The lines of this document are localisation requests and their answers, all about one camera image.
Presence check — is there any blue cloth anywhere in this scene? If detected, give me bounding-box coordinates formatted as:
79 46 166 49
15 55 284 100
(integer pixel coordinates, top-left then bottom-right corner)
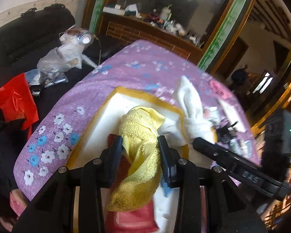
160 175 172 198

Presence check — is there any yellow towel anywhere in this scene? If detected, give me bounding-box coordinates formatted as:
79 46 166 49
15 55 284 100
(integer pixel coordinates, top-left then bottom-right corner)
107 106 165 212

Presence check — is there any white towel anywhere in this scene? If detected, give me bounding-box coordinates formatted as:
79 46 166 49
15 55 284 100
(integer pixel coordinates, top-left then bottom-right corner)
164 76 215 148

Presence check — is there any red foil snack packet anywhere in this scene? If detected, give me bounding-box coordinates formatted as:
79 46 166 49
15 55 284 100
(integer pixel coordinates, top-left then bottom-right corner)
104 134 160 233

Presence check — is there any person left hand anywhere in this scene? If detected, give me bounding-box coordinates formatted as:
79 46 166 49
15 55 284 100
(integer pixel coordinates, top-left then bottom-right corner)
0 189 29 232

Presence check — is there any yellow taped foam box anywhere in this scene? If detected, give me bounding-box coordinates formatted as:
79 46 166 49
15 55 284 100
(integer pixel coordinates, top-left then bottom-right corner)
66 86 190 233

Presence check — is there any black motor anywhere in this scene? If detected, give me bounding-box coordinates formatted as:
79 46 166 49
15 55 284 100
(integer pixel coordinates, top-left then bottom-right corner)
216 121 238 145

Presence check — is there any pink cloth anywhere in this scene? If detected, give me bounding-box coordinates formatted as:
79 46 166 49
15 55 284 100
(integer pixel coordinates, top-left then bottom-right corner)
209 80 231 99

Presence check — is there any purple floral tablecloth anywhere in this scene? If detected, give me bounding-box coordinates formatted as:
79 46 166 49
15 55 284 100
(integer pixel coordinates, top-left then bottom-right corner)
13 40 254 199

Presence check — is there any clear plastic bag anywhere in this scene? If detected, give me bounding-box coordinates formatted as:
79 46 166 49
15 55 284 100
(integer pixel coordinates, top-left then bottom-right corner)
37 26 98 74

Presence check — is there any red plastic bag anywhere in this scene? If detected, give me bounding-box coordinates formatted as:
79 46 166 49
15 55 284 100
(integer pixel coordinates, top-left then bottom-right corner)
0 73 39 130

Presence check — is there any wooden cabinet with mirror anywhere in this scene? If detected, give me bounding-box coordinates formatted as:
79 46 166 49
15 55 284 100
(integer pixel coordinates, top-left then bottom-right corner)
82 0 255 73

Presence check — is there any white jug on cabinet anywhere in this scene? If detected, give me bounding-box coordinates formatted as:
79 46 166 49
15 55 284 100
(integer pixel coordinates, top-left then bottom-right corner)
159 4 172 22

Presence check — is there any black sofa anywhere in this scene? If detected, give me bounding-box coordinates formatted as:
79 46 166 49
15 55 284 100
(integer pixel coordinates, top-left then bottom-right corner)
0 3 93 83

